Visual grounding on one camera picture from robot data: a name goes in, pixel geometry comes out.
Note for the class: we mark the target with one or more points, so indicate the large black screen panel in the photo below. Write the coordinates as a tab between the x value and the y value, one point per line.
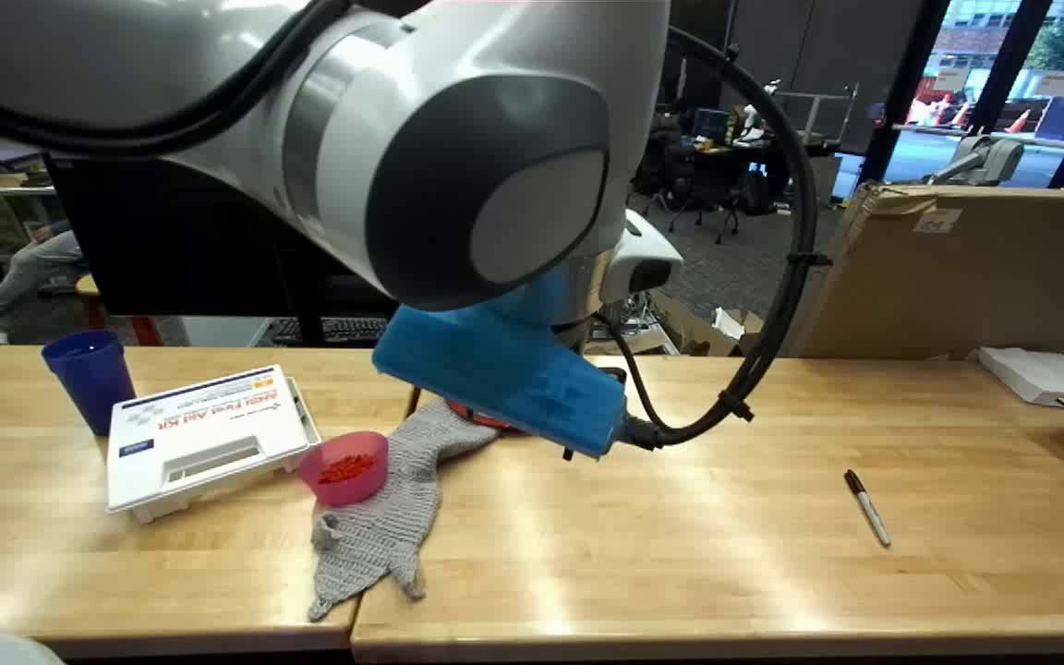
185	245

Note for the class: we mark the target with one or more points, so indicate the white box with label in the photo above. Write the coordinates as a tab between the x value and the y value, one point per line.
185	427

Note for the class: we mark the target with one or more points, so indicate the pink plastic bowl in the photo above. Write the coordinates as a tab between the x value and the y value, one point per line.
346	473

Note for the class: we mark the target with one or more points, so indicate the gray jacket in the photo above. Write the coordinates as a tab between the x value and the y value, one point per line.
27	272

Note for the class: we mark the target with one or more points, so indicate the gray knitted cloth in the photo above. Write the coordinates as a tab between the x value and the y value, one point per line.
371	542

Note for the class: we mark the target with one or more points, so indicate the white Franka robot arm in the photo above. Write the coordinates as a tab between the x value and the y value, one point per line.
185	61

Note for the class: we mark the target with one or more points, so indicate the black marker pen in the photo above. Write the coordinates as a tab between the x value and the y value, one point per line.
866	507

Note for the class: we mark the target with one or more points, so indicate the black office chair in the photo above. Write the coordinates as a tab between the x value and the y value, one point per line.
702	187

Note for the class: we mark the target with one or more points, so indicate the blue plastic cup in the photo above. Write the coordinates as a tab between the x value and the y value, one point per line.
89	373

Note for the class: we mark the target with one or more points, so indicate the small open cardboard box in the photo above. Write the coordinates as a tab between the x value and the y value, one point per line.
702	333

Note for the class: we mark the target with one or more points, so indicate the white paper stack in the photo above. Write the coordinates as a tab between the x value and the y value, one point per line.
1042	373

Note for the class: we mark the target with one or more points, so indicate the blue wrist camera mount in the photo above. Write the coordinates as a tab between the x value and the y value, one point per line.
509	372

